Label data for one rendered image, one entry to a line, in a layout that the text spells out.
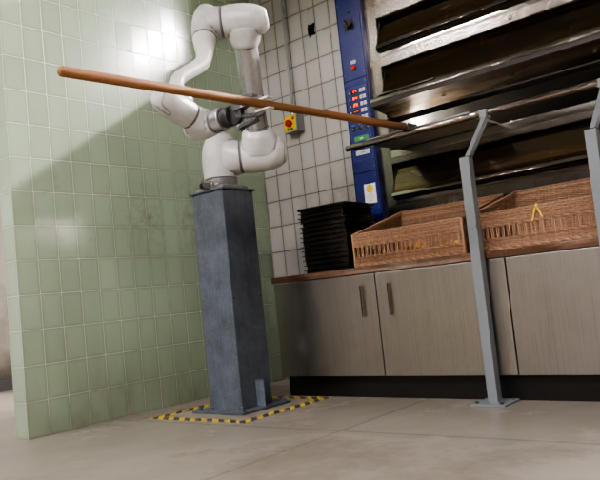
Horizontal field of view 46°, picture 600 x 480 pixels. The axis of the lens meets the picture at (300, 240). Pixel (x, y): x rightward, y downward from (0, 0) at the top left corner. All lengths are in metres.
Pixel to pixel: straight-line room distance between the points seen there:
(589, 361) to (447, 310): 0.57
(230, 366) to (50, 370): 0.77
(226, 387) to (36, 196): 1.18
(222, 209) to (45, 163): 0.82
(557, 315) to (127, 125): 2.21
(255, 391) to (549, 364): 1.27
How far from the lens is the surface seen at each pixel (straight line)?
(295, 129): 4.03
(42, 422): 3.26
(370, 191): 3.73
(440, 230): 2.98
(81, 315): 3.35
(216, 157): 3.26
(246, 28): 3.08
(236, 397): 3.18
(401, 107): 3.65
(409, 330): 3.02
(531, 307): 2.77
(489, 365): 2.80
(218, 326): 3.21
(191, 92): 2.30
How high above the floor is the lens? 0.48
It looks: 5 degrees up
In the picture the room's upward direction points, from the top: 6 degrees counter-clockwise
